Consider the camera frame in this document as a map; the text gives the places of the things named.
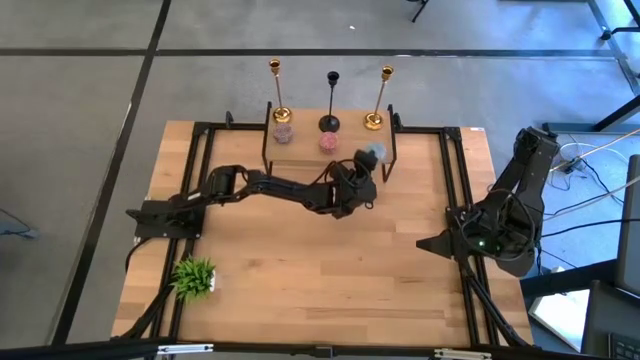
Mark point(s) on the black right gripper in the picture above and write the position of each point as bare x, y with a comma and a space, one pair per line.
477, 235

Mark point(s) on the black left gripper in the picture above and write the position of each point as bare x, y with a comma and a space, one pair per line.
350, 195

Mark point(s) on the gold candlestick holder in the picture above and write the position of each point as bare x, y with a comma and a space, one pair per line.
283, 114
373, 121

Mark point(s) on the pink patterned candle tin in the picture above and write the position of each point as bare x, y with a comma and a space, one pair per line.
328, 142

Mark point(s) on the black candlestick holder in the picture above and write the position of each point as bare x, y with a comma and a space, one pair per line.
329, 124

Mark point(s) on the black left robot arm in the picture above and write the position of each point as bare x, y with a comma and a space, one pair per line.
280, 189

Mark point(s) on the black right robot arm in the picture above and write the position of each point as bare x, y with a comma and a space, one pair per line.
530, 170

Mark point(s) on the wooden shelf with black legs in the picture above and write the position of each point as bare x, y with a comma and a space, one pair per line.
350, 140

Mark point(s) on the black rig crossbar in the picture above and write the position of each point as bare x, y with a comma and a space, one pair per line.
380, 351

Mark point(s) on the white flat panel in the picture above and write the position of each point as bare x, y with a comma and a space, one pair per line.
560, 315

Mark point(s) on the black chair leg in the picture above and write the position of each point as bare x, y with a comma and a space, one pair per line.
420, 10

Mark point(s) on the black desk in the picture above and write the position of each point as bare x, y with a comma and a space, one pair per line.
600, 320

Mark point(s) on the grey computer monitor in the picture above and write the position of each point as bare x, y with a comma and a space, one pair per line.
631, 225

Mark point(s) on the black keyboard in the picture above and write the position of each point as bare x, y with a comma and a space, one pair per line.
625, 347

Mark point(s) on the green plant in white pot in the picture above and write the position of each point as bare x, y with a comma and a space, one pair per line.
192, 277

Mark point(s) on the silver metal bracket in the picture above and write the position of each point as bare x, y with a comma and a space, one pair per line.
462, 353
185, 348

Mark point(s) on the black neighbouring table frame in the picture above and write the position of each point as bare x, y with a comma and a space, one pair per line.
570, 128

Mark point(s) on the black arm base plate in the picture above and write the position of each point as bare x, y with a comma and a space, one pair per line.
150, 227

